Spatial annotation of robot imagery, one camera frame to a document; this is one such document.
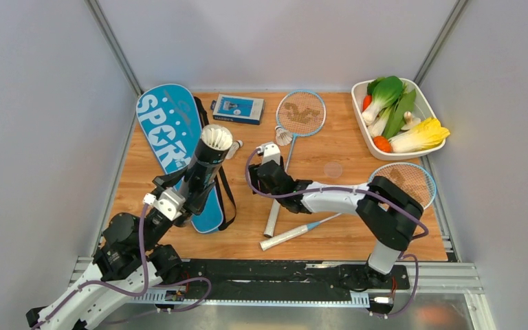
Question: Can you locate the black shuttlecock tube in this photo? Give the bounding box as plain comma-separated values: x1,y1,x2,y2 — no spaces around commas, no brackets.
182,124,234,217

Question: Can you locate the white shuttlecock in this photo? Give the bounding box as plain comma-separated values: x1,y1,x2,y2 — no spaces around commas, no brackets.
225,140,243,160
275,125,293,146

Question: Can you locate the clear tube lid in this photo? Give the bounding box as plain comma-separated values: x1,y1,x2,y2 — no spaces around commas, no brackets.
324,162,343,178

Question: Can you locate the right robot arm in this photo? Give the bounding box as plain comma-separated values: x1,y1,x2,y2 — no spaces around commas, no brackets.
246,161,436,287

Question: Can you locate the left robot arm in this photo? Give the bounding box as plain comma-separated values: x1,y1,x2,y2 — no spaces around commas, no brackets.
26,167,217,329

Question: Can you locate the blue racket upper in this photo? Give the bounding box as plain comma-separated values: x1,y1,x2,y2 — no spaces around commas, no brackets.
263,90,327,239

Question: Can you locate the blue racket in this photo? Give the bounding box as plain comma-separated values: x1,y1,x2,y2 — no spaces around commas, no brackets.
260,162,437,251
263,90,327,239

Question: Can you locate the blue racket bag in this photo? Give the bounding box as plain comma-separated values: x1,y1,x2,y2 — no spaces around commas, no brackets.
136,84,237,234

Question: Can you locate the blue product box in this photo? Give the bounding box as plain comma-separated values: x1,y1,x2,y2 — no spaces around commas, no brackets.
210,93,265,125

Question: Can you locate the orange carrot front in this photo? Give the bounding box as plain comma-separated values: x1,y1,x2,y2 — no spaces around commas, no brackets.
373,135,393,153

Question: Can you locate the orange carrot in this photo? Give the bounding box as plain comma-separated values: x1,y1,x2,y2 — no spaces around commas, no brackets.
373,135,393,153
362,95,373,111

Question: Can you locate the orange carrot back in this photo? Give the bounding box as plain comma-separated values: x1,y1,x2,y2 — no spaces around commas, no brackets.
362,95,373,111

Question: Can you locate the green bok choy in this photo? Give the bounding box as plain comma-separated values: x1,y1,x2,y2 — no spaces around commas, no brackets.
362,76,404,125

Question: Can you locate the blue racket lower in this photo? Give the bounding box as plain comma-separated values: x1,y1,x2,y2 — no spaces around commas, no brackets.
260,162,437,251

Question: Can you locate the white mushroom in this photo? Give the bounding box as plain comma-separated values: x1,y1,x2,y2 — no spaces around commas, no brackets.
401,111,421,131

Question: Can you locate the yellow cabbage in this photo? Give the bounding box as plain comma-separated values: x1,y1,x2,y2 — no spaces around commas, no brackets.
388,118,450,153

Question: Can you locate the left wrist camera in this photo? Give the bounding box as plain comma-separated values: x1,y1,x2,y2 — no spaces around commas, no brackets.
142,187,186,221

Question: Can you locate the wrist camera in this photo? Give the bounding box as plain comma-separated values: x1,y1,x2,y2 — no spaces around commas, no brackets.
256,142,281,165
142,187,186,221

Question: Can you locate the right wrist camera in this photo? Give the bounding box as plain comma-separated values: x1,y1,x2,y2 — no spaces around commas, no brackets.
256,142,281,165

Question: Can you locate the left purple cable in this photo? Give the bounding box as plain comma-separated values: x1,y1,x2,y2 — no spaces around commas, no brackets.
29,202,213,330

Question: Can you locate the purple cable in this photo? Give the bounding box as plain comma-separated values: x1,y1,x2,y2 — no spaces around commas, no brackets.
245,148,430,319
29,202,213,330

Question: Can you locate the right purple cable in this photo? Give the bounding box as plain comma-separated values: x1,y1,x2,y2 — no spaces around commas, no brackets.
245,148,430,319

